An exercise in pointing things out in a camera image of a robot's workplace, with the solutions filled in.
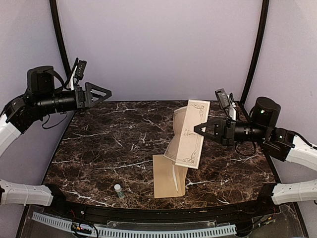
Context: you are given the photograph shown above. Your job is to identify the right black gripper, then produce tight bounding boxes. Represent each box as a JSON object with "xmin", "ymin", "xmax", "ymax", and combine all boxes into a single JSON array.
[{"xmin": 194, "ymin": 117, "xmax": 268, "ymax": 146}]

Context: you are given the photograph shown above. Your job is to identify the beige lined stationery sheet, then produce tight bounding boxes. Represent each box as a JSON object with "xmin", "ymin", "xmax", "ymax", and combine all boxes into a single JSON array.
[{"xmin": 163, "ymin": 100, "xmax": 210, "ymax": 169}]

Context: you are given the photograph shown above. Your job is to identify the white letter paper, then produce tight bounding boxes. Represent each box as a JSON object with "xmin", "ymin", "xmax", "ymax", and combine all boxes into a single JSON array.
[{"xmin": 172, "ymin": 162, "xmax": 178, "ymax": 192}]

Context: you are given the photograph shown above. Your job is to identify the brown kraft envelope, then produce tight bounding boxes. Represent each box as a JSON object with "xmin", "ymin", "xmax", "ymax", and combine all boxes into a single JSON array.
[{"xmin": 153, "ymin": 155, "xmax": 188, "ymax": 199}]

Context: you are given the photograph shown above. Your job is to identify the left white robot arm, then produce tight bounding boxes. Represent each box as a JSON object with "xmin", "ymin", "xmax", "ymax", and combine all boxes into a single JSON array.
[{"xmin": 0, "ymin": 61, "xmax": 112, "ymax": 216}]

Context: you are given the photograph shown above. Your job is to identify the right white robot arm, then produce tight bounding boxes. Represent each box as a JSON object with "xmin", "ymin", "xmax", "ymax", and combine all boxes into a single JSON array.
[{"xmin": 194, "ymin": 97, "xmax": 317, "ymax": 215}]

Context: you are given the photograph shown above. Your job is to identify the small white-capped glue bottle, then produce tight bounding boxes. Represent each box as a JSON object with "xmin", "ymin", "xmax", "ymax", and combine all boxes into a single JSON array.
[{"xmin": 114, "ymin": 184, "xmax": 125, "ymax": 199}]

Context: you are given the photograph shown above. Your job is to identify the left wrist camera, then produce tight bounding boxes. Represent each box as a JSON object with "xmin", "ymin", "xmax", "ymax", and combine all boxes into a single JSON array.
[{"xmin": 65, "ymin": 58, "xmax": 87, "ymax": 90}]

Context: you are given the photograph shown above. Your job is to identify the left black corner post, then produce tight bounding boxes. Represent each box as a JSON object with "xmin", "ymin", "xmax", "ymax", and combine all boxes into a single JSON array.
[{"xmin": 49, "ymin": 0, "xmax": 81, "ymax": 106}]

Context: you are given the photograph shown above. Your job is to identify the black corner post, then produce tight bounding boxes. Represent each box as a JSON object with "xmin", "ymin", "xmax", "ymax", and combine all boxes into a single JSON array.
[
  {"xmin": 240, "ymin": 0, "xmax": 269, "ymax": 106},
  {"xmin": 49, "ymin": 0, "xmax": 81, "ymax": 106}
]

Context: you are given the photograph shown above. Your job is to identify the black front frame rail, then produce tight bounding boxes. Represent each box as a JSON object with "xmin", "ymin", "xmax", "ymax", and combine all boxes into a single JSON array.
[{"xmin": 44, "ymin": 199, "xmax": 280, "ymax": 224}]

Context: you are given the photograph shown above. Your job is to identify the white slotted cable duct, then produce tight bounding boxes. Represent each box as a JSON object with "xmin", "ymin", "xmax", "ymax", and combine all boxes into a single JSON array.
[{"xmin": 32, "ymin": 212, "xmax": 237, "ymax": 238}]

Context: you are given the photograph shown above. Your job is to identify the right black corner post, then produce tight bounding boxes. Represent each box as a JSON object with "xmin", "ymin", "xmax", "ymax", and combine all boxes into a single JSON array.
[{"xmin": 240, "ymin": 0, "xmax": 269, "ymax": 106}]

